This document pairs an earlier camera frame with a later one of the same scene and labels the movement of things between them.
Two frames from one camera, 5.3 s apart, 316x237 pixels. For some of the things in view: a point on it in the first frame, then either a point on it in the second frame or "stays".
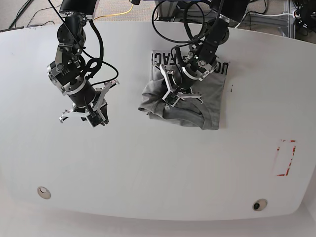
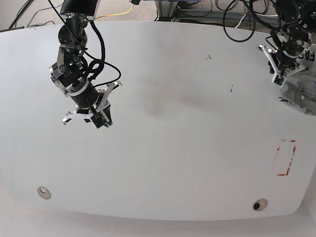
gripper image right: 173,96 → 282,71
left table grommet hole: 44,193 stays
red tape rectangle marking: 278,149 stays
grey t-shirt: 204,116 → 299,89
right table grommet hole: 259,204 stays
